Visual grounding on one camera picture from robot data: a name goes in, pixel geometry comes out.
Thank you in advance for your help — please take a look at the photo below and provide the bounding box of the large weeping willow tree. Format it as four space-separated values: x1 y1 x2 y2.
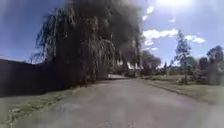
30 0 144 86

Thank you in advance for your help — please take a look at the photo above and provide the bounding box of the dark round tree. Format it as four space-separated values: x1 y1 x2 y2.
140 50 162 77

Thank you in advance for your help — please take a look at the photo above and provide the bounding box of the grey asphalt path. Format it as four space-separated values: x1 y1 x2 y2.
12 77 224 128

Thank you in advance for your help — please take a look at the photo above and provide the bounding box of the slender young tree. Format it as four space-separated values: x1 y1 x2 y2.
173 29 194 85

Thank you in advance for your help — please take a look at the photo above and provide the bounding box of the grass lawn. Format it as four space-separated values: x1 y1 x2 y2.
141 74 224 106

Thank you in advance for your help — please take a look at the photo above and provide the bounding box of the dark hedge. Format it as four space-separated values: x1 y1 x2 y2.
0 58 68 98

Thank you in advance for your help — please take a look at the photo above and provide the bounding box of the grass verge with dry patches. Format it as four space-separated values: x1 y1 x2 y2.
0 84 98 128

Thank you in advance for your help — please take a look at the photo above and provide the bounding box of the group of dark bushes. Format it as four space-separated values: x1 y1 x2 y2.
194 45 224 86

